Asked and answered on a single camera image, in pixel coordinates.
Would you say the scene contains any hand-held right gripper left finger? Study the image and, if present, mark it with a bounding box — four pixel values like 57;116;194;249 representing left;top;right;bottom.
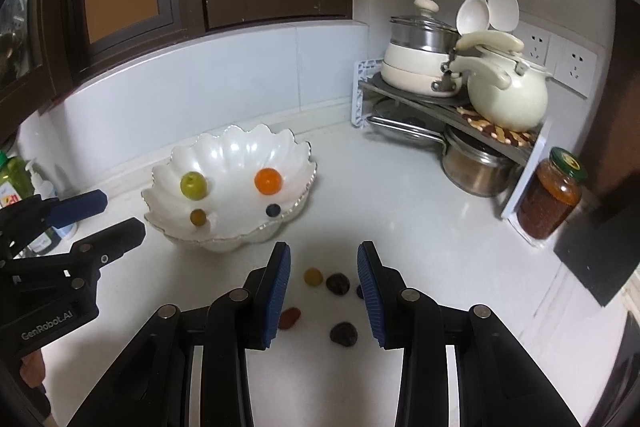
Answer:
67;241;292;427

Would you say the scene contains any cream kettle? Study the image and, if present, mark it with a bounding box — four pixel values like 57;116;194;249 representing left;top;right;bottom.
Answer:
447;31;553;132

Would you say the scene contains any green dish soap bottle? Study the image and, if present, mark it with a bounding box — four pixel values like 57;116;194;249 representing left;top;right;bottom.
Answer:
0;150;36;208

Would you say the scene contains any glass jar of sauce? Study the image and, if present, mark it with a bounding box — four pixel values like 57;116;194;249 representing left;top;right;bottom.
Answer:
515;147;588;242

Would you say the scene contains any steel rimmed pot lid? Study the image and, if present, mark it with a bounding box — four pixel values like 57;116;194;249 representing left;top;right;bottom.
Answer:
367;99;446;140

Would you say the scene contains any white pump soap bottle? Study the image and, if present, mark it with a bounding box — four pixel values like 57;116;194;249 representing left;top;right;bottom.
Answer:
24;158;78;255

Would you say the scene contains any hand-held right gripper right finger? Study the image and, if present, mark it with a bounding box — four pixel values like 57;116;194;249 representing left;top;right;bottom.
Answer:
356;241;583;427

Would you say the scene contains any steel steamer with lid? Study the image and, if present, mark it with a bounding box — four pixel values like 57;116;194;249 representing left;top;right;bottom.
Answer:
390;0;458;54

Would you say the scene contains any cream cooking pot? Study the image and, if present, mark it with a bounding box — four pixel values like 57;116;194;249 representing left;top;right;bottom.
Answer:
381;42;463;98

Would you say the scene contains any black cleaver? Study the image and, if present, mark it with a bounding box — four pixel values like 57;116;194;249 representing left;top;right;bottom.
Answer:
552;202;640;308

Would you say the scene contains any person's left hand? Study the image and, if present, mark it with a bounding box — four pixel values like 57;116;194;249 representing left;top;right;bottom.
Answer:
19;349;47;386

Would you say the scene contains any steel pot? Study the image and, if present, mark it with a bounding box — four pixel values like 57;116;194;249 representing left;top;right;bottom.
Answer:
442;127;521;198

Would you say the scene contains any grey corner shelf rack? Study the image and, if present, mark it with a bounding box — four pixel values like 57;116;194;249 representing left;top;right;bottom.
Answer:
352;59;553;220

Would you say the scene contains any dark brown cutting board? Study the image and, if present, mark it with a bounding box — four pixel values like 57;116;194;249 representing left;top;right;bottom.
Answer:
575;0;640;208

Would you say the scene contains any orange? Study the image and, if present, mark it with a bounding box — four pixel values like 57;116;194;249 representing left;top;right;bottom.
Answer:
254;168;283;196

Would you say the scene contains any white scalloped bowl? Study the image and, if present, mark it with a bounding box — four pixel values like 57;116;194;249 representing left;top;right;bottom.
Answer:
141;123;318;254

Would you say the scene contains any open brown window sash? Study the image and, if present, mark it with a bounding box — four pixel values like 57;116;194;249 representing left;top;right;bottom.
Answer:
0;0;91;142

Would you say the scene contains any small red fruit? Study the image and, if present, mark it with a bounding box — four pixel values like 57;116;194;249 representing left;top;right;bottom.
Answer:
278;307;302;330

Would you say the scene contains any green apple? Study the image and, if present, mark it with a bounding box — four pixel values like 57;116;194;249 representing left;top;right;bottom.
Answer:
180;172;207;200

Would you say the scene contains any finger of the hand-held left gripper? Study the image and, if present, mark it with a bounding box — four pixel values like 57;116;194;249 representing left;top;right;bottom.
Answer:
10;217;147;293
0;189;109;258

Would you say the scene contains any patterned trivet mat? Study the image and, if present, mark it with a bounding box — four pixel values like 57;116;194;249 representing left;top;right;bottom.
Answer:
457;104;538;148

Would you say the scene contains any white wall socket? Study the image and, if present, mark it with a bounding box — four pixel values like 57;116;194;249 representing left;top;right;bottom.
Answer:
547;34;598;98
515;22;551;68

